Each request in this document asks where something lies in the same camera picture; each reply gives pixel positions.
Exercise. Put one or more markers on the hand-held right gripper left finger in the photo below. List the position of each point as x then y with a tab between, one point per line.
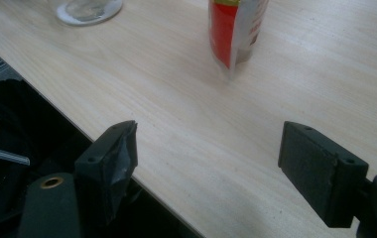
100	172

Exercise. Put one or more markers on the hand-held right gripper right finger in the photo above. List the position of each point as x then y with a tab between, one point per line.
312	172

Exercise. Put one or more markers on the clear glass jar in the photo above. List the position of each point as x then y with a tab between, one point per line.
87	11

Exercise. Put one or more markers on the red and white snack pouch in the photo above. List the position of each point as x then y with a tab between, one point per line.
224	33

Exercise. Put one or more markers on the grey metal bar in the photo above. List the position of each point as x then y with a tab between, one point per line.
6	155

